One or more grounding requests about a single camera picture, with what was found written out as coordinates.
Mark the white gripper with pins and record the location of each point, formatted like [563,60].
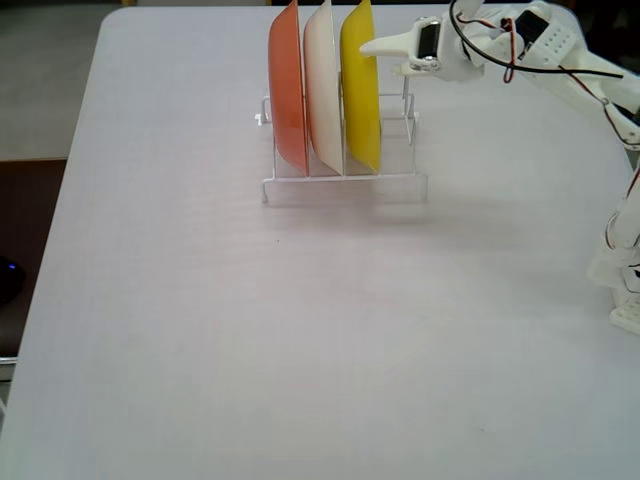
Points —
[429,42]

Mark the yellow plate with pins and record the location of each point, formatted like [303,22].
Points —
[360,110]

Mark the cream white plate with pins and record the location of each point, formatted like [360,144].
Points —
[322,100]

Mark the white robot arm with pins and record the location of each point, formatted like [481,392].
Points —
[560,45]

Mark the orange plate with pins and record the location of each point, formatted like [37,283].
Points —
[287,100]

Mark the dark brown desk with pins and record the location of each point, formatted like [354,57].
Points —
[30,210]

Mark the black computer mouse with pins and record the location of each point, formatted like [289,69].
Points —
[10,282]

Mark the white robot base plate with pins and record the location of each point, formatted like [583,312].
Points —
[627,317]

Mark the white metal frame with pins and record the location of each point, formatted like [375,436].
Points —
[7,370]

